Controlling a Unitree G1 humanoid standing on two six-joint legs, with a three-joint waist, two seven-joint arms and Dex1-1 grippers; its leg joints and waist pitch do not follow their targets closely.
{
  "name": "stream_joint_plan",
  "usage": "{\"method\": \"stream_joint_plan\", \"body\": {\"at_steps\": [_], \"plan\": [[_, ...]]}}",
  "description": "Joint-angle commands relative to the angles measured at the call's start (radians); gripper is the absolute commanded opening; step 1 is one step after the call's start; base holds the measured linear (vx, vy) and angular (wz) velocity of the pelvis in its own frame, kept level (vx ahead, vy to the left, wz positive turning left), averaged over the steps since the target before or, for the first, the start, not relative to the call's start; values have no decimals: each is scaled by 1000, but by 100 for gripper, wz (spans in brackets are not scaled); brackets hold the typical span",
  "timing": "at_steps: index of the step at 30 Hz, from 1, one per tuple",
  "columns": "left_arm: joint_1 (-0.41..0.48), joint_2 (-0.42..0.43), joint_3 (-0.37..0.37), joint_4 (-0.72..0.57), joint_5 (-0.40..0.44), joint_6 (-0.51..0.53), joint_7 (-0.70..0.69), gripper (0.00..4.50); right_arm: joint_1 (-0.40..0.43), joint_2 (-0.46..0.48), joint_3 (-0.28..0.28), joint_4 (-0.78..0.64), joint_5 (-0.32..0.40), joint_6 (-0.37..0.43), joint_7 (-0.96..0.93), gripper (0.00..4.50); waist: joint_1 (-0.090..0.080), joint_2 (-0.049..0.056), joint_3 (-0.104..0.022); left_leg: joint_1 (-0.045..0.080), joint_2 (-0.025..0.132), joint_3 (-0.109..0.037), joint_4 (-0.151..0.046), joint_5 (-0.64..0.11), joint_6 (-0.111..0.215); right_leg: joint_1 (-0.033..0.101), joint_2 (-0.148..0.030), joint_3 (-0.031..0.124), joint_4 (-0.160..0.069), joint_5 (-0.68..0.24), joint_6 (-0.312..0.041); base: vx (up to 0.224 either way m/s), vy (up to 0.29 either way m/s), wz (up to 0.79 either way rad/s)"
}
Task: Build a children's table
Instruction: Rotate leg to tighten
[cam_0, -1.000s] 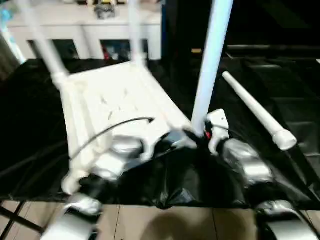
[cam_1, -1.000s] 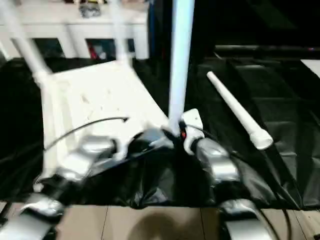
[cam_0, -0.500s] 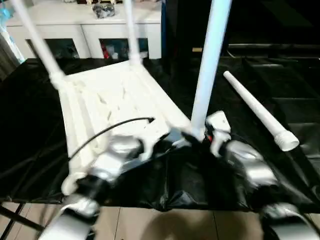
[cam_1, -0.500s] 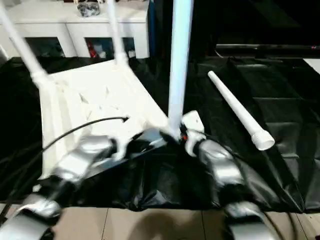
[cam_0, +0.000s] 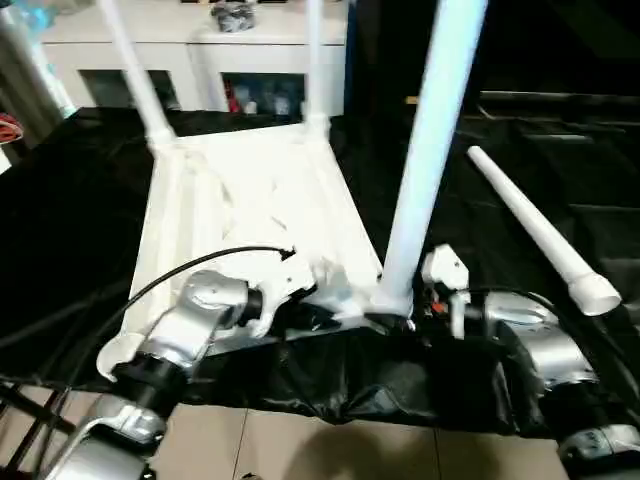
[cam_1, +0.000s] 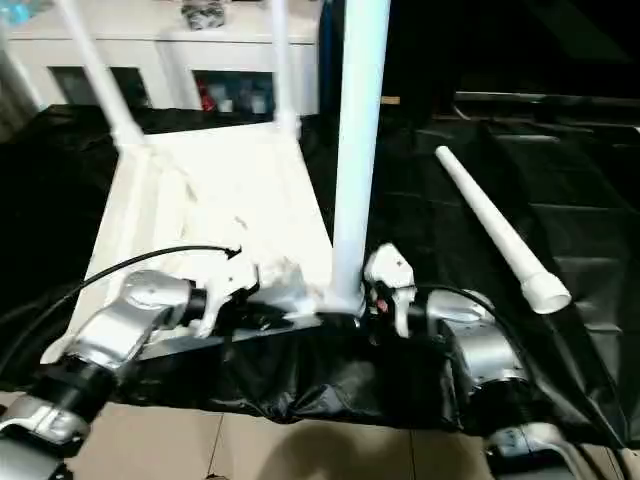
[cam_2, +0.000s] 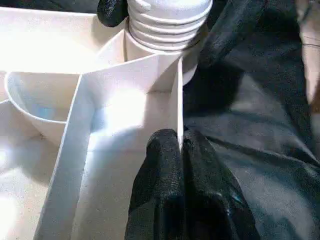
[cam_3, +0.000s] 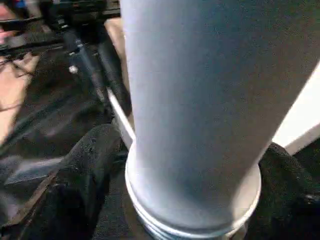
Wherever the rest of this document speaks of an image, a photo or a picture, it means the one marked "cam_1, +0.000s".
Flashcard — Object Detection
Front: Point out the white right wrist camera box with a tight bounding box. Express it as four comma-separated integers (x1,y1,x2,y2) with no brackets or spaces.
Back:
362,243,416,336

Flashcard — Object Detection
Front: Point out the grey curtain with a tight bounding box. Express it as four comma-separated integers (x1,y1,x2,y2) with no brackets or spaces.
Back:
0,40,41,131

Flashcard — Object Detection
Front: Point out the white sideboard with glass doors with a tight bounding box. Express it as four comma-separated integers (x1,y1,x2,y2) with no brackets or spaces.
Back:
0,0,323,113

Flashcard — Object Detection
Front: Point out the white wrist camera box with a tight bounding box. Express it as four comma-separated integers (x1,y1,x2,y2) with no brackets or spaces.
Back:
195,250,266,336
362,243,416,336

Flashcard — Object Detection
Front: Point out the dark object on cabinet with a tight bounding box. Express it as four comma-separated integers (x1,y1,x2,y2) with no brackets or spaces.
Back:
180,0,227,29

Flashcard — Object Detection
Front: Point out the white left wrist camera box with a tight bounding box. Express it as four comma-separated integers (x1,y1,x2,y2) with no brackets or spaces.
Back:
195,250,266,336

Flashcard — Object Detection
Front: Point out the long black bar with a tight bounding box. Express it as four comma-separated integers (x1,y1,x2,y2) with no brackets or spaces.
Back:
455,92,640,126

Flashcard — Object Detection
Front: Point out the black plastic mat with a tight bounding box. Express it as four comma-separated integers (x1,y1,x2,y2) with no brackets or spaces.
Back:
0,100,640,446

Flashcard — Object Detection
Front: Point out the white plastic table top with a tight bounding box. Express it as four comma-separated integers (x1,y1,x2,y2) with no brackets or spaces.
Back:
40,118,366,363

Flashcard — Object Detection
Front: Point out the white plastic table leg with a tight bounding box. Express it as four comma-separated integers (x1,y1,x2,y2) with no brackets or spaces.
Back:
268,0,301,136
55,0,149,151
318,0,393,313
434,145,573,316

